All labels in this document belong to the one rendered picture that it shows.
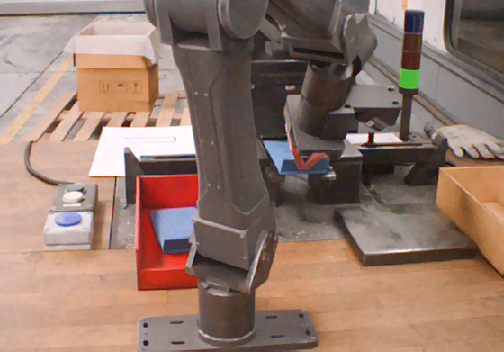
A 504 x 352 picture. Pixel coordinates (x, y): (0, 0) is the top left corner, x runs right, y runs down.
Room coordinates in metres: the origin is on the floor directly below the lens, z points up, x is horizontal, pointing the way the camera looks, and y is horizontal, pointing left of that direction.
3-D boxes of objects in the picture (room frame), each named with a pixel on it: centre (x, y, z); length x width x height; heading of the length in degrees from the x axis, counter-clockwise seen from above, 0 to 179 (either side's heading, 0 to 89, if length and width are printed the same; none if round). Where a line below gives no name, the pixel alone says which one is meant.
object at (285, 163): (1.00, -0.07, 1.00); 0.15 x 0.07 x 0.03; 9
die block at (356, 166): (1.06, -0.08, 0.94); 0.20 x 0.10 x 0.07; 98
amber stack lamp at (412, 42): (1.24, -0.31, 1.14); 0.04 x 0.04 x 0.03
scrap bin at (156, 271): (0.86, 0.09, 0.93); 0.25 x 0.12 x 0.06; 8
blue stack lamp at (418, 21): (1.24, -0.31, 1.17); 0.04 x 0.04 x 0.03
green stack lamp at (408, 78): (1.24, -0.31, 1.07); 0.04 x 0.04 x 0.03
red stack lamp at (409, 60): (1.24, -0.31, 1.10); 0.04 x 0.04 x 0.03
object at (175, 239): (0.89, 0.09, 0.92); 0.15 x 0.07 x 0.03; 15
